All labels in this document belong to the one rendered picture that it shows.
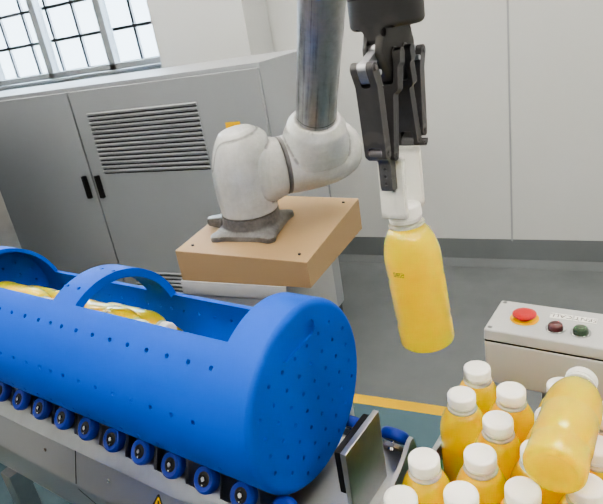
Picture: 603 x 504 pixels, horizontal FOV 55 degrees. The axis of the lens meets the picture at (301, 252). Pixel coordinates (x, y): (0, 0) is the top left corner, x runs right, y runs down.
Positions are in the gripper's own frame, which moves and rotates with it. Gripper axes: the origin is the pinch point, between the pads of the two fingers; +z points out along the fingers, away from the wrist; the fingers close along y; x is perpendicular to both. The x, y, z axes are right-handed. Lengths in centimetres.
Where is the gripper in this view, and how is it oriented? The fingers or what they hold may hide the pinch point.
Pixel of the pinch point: (401, 183)
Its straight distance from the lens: 65.6
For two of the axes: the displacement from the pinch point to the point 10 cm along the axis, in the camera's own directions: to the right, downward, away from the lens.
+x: 8.3, 0.9, -5.6
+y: -5.4, 4.0, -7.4
